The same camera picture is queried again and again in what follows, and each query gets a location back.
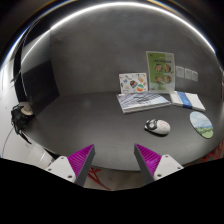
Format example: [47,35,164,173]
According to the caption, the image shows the white panda computer mouse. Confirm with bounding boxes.
[145,119,170,135]

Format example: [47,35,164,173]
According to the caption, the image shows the grey striped book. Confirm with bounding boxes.
[117,92,171,114]

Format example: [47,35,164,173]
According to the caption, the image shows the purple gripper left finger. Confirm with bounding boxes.
[46,145,95,186]

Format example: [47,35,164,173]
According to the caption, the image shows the white and blue booklet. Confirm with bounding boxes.
[170,91,205,111]

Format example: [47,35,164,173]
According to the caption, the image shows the black bag on chair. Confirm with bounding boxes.
[11,105,33,144]

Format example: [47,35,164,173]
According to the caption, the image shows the red table frame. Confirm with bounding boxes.
[87,167,110,191]

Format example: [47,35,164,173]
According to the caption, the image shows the white sticker sheet card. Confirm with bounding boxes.
[119,73,148,94]

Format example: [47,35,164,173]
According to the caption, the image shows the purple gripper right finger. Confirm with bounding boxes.
[134,144,183,184]

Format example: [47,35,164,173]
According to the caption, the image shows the round landscape mouse pad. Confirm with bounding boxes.
[190,111,214,139]

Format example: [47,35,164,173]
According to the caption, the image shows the green poster with faces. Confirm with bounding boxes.
[146,51,175,93]

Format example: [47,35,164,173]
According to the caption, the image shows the white wall switch plate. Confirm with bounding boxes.
[176,66,184,78]

